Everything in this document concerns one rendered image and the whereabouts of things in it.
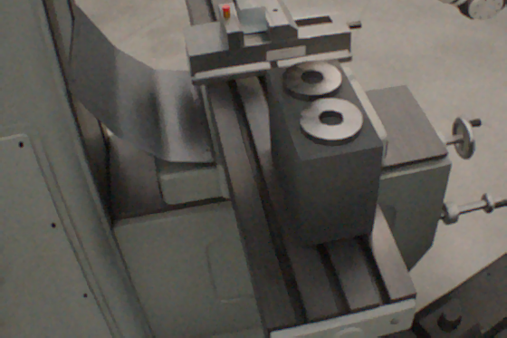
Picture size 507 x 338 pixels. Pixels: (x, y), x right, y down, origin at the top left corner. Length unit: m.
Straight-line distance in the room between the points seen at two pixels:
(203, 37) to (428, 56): 1.94
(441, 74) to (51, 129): 2.21
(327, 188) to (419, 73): 2.13
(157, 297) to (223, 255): 0.21
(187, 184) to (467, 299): 0.65
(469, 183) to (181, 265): 1.35
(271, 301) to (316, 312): 0.07
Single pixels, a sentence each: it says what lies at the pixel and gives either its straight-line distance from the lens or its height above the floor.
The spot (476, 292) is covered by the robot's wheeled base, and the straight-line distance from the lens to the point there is 1.37.
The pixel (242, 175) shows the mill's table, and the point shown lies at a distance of 1.06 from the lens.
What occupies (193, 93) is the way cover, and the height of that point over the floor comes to 0.87.
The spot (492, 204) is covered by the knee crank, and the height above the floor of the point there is 0.54.
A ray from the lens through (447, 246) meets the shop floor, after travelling 2.20.
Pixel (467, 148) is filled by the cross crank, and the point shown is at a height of 0.64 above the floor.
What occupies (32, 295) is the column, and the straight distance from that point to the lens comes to 1.42.
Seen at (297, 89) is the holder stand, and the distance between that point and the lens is 0.91.
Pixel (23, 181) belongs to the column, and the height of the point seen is 0.94.
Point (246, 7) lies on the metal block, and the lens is 1.25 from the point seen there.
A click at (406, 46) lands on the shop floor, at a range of 3.14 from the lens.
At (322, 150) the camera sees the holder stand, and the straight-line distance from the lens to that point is 0.83.
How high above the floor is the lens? 1.68
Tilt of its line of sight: 42 degrees down
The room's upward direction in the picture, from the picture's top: 5 degrees counter-clockwise
